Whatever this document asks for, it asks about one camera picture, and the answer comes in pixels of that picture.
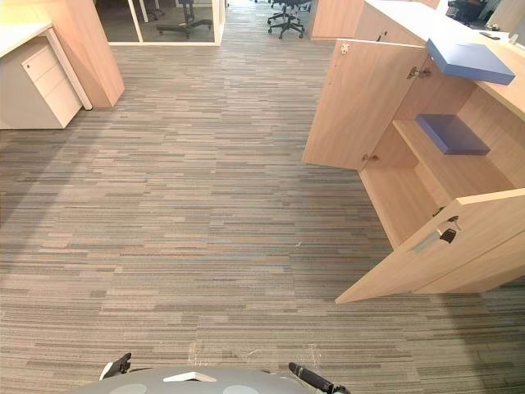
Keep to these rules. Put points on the blue folder with light cover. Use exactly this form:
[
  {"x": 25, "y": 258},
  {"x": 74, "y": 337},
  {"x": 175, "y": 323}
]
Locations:
[{"x": 471, "y": 61}]

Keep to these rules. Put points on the metal cabinet hinge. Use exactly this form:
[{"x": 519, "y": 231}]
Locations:
[
  {"x": 418, "y": 73},
  {"x": 370, "y": 157}
]

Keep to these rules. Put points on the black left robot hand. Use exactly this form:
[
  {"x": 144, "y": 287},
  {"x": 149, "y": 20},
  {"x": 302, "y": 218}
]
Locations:
[{"x": 117, "y": 366}]

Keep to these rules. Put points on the small black flat device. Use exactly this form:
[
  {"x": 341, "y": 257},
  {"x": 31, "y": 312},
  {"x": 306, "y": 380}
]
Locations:
[{"x": 490, "y": 35}]

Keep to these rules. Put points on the wooden office cabinet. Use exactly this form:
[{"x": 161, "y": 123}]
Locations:
[{"x": 455, "y": 176}]

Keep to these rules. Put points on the black wheeled stand base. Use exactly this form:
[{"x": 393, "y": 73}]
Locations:
[{"x": 184, "y": 25}]

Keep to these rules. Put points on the wooden cabinet door with hinges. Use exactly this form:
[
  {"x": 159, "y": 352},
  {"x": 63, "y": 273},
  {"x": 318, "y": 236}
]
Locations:
[{"x": 361, "y": 106}]

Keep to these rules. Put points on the dark office chair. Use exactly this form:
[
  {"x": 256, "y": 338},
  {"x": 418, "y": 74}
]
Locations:
[{"x": 467, "y": 10}]

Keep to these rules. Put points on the white desk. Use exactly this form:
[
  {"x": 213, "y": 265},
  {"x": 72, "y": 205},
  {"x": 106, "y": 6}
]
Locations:
[{"x": 20, "y": 37}]

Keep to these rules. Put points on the metal hinge mounting plate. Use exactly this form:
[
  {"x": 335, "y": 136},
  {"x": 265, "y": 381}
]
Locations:
[{"x": 344, "y": 49}]

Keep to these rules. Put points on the tall wooden cabinet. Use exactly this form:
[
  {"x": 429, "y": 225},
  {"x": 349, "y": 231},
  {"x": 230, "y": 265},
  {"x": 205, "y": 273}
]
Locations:
[{"x": 334, "y": 18}]

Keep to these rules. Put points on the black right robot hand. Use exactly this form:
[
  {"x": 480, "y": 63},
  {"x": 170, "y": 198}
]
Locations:
[{"x": 311, "y": 377}]

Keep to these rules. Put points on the black office chair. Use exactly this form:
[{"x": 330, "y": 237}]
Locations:
[{"x": 287, "y": 22}]

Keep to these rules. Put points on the wooden cabinet door with lock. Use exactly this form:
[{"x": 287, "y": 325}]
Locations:
[{"x": 471, "y": 258}]

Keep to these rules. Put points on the wooden partition panel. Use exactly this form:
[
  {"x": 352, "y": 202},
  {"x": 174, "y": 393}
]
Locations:
[{"x": 90, "y": 53}]

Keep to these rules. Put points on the grey robot torso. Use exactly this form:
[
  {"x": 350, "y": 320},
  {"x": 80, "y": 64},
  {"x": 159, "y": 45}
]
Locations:
[{"x": 184, "y": 386}]

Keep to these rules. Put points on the wooden cabinet shelf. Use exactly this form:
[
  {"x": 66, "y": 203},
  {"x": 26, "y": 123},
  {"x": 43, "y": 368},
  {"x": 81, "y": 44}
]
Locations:
[{"x": 447, "y": 164}]

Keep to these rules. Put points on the white framed glass partition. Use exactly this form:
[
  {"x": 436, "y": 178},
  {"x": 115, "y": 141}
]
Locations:
[{"x": 176, "y": 40}]

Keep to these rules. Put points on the dark blue folder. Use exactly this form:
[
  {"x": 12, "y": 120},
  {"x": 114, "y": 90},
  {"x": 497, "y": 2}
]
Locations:
[{"x": 453, "y": 135}]

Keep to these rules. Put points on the small clear plastic item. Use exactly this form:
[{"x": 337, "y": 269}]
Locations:
[{"x": 514, "y": 39}]

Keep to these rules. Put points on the black key in lock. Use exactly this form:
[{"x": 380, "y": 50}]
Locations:
[{"x": 448, "y": 234}]

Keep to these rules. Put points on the white drawer pedestal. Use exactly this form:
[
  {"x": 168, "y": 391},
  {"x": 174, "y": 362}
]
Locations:
[{"x": 45, "y": 90}]

